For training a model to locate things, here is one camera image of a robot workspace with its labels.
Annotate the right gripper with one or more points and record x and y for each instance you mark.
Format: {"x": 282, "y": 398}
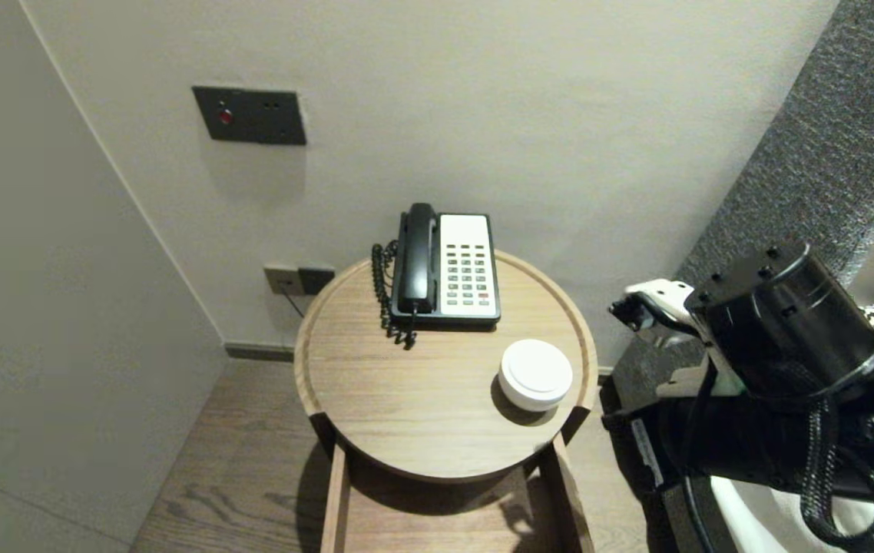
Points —
{"x": 675, "y": 445}

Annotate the white bed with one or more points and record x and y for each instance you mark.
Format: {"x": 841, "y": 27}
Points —
{"x": 775, "y": 522}

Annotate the white round lidded container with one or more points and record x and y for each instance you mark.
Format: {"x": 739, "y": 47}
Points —
{"x": 535, "y": 372}

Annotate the round wooden side table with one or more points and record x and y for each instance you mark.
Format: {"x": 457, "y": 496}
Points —
{"x": 422, "y": 407}

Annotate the black and white desk telephone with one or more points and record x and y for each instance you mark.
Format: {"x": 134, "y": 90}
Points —
{"x": 468, "y": 265}

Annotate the black telephone handset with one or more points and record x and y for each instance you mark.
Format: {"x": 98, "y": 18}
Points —
{"x": 416, "y": 261}

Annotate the grey fabric headboard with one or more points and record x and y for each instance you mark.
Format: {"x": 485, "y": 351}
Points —
{"x": 829, "y": 153}

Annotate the black wall socket plate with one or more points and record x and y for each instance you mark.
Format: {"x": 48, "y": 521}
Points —
{"x": 316, "y": 279}

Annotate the grey wall socket plate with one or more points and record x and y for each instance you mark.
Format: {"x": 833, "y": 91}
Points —
{"x": 281, "y": 279}

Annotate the dark wall switch panel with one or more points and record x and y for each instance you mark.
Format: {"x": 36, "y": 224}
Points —
{"x": 253, "y": 117}

